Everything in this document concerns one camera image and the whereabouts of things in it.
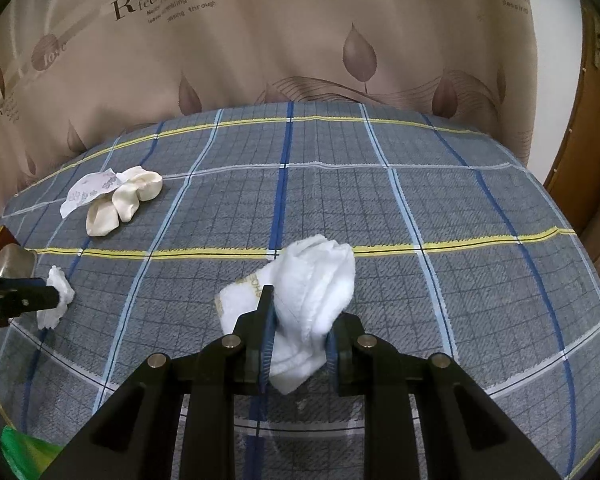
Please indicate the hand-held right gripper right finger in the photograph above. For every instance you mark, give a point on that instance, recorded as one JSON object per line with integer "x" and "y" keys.
{"x": 331, "y": 360}

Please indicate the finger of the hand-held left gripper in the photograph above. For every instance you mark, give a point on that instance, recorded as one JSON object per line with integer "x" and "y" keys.
{"x": 20, "y": 302}

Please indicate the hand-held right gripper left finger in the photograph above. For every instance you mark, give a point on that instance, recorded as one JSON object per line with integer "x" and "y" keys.
{"x": 267, "y": 345}

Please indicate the white tissue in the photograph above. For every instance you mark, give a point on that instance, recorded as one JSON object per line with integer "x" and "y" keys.
{"x": 60, "y": 280}

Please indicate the white fluffy sock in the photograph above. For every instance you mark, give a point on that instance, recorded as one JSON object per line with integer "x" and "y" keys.
{"x": 315, "y": 285}

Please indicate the cream soft pad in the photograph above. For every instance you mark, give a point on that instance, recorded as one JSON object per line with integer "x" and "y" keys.
{"x": 147, "y": 180}
{"x": 130, "y": 202}
{"x": 102, "y": 215}

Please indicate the silver metal bowl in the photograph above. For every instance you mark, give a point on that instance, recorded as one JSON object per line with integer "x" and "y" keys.
{"x": 12, "y": 262}

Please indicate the cream socks with label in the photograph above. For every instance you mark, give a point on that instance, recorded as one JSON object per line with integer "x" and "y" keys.
{"x": 82, "y": 192}

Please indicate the green plastic bag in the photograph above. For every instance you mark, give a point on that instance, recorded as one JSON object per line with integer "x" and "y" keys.
{"x": 25, "y": 452}

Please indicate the beige leaf print curtain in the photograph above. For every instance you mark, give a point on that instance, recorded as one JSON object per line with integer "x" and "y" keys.
{"x": 280, "y": 35}

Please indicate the brown wooden door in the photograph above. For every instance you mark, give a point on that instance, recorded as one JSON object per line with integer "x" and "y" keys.
{"x": 590, "y": 160}

